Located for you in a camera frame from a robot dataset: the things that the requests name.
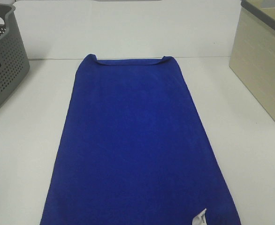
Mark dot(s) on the blue towel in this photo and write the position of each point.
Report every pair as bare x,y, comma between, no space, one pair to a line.
133,151

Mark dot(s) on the beige bin with grey rim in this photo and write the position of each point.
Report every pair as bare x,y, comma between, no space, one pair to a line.
253,53

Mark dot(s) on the grey perforated plastic basket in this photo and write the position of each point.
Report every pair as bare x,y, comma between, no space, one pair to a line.
14,63

